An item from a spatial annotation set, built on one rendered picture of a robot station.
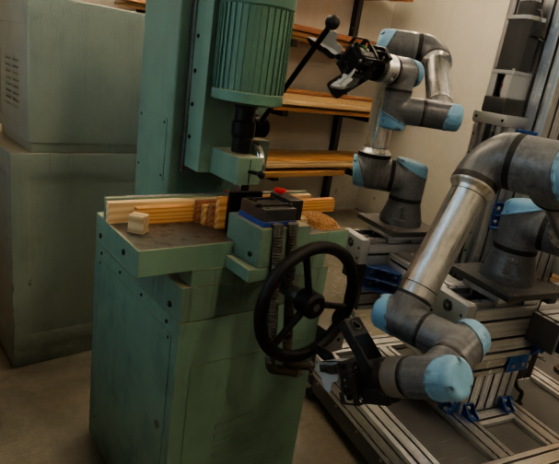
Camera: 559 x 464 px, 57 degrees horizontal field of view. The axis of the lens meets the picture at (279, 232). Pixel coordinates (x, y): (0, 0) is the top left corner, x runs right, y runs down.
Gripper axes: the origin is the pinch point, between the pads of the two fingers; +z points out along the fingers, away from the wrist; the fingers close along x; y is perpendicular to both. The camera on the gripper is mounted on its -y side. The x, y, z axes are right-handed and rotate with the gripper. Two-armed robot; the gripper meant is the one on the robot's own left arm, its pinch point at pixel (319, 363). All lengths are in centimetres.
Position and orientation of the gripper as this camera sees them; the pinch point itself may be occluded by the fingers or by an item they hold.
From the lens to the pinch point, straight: 115.8
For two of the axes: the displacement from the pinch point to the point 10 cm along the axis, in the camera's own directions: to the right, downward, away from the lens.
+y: 1.7, 9.8, -1.1
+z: -5.8, 1.9, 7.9
